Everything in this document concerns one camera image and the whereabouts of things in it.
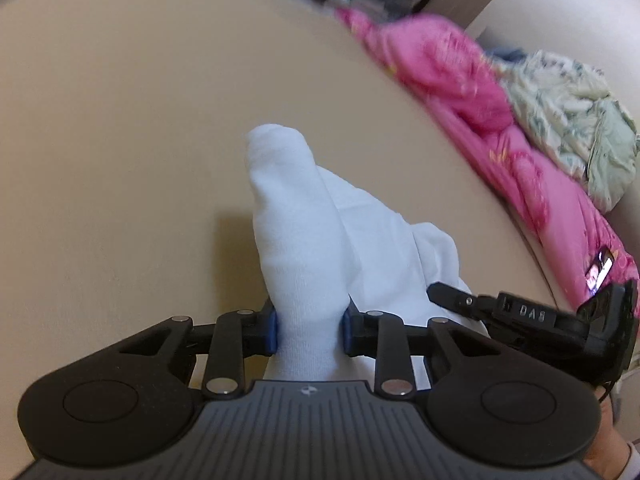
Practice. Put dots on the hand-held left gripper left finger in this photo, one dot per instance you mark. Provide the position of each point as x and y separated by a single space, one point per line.
271 332

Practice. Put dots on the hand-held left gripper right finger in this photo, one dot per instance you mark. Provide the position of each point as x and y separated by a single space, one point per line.
345 334

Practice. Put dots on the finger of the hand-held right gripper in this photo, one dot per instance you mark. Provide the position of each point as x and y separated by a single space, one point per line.
460 300

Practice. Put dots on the white small garment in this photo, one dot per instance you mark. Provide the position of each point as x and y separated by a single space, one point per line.
310 240

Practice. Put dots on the person's right forearm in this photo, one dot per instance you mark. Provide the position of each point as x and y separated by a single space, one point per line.
607 440

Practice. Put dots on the black smartphone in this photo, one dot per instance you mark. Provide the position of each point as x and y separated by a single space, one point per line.
600 269

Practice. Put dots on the pink floral blanket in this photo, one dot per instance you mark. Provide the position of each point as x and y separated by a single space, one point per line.
465 90

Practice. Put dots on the pale green floral cloth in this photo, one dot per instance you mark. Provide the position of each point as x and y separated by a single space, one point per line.
570 110

